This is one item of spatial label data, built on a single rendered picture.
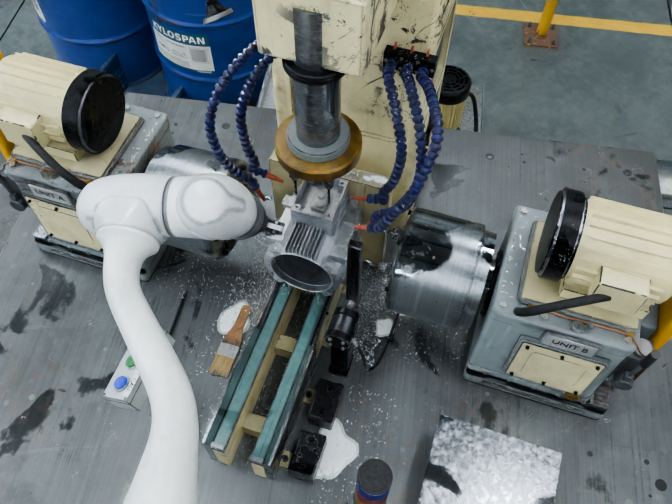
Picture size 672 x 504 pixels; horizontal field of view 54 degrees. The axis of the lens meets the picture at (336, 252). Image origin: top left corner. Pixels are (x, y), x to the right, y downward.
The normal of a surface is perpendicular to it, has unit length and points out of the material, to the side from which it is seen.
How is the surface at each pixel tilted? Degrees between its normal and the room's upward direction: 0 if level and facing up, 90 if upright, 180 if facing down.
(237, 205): 76
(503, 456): 0
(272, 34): 90
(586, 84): 0
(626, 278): 0
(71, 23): 90
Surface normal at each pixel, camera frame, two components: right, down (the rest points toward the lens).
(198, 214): -0.10, 0.18
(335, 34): -0.32, 0.80
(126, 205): -0.09, -0.30
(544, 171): 0.00, -0.53
